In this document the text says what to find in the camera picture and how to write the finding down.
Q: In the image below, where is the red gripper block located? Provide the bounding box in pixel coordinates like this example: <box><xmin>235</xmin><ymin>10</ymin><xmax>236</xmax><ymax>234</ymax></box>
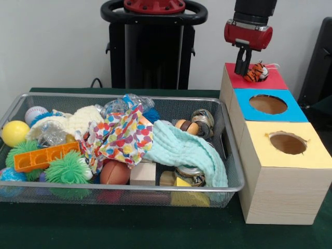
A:
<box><xmin>224</xmin><ymin>20</ymin><xmax>273</xmax><ymax>76</ymax></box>

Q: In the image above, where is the orange tiger plush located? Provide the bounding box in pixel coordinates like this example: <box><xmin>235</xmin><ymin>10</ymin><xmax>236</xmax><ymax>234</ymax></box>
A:
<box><xmin>243</xmin><ymin>61</ymin><xmax>281</xmax><ymax>83</ymax></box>

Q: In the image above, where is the mint green quilted cloth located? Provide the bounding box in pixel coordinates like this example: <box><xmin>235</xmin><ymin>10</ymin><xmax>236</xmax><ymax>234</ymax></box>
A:
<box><xmin>142</xmin><ymin>120</ymin><xmax>229</xmax><ymax>188</ymax></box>

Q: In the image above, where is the colourful dotted cloth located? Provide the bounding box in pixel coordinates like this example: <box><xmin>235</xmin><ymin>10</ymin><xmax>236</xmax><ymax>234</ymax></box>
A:
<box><xmin>74</xmin><ymin>102</ymin><xmax>154</xmax><ymax>174</ymax></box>

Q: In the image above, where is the cream knitted cloth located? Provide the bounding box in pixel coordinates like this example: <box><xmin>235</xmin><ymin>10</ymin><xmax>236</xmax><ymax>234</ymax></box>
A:
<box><xmin>25</xmin><ymin>105</ymin><xmax>104</xmax><ymax>141</ymax></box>

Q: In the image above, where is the wooden box with three holes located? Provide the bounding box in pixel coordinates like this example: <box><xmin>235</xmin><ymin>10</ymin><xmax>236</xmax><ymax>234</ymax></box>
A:
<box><xmin>219</xmin><ymin>62</ymin><xmax>332</xmax><ymax>225</ymax></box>

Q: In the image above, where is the silver drinks can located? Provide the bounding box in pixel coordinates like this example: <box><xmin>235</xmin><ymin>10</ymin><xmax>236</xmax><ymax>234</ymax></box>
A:
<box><xmin>191</xmin><ymin>108</ymin><xmax>215</xmax><ymax>139</ymax></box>

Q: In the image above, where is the black flat panel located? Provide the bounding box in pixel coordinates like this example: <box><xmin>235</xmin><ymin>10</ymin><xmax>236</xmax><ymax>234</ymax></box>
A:
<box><xmin>297</xmin><ymin>17</ymin><xmax>332</xmax><ymax>109</ymax></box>

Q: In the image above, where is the brown yellow striped bee toy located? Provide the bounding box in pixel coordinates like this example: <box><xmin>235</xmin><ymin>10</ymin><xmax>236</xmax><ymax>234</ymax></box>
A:
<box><xmin>175</xmin><ymin>119</ymin><xmax>204</xmax><ymax>136</ymax></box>

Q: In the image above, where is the dark green table cloth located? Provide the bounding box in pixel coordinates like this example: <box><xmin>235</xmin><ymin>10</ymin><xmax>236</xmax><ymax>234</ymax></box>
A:
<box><xmin>0</xmin><ymin>87</ymin><xmax>332</xmax><ymax>249</ymax></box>
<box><xmin>311</xmin><ymin>93</ymin><xmax>332</xmax><ymax>111</ymax></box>

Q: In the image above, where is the brown toy football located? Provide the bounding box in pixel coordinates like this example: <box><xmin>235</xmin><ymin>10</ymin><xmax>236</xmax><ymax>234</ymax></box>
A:
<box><xmin>100</xmin><ymin>160</ymin><xmax>132</xmax><ymax>185</ymax></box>

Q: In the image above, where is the green spiky ball with eyes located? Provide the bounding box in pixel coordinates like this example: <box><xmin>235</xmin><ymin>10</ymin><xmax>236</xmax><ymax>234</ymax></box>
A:
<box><xmin>44</xmin><ymin>150</ymin><xmax>93</xmax><ymax>185</ymax></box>

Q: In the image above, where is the white baseball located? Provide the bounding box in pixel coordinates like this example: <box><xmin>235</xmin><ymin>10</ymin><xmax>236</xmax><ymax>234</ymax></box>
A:
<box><xmin>24</xmin><ymin>106</ymin><xmax>49</xmax><ymax>125</ymax></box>

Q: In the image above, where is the orange building block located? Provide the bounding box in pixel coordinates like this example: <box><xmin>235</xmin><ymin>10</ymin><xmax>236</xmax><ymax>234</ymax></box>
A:
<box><xmin>13</xmin><ymin>141</ymin><xmax>81</xmax><ymax>173</ymax></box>

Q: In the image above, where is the yellow ball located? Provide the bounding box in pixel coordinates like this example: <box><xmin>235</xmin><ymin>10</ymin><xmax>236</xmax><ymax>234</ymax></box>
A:
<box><xmin>1</xmin><ymin>120</ymin><xmax>31</xmax><ymax>148</ymax></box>

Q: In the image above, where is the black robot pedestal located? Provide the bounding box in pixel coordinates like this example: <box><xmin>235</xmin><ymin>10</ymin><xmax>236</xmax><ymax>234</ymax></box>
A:
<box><xmin>100</xmin><ymin>0</ymin><xmax>209</xmax><ymax>90</ymax></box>

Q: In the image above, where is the black cable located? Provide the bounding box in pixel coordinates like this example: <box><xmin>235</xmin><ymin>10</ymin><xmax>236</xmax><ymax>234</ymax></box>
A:
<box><xmin>90</xmin><ymin>77</ymin><xmax>104</xmax><ymax>89</ymax></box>

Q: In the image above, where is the shallow wire mesh bin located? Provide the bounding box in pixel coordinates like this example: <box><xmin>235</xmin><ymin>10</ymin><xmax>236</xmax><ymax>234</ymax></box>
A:
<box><xmin>0</xmin><ymin>92</ymin><xmax>246</xmax><ymax>208</ymax></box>

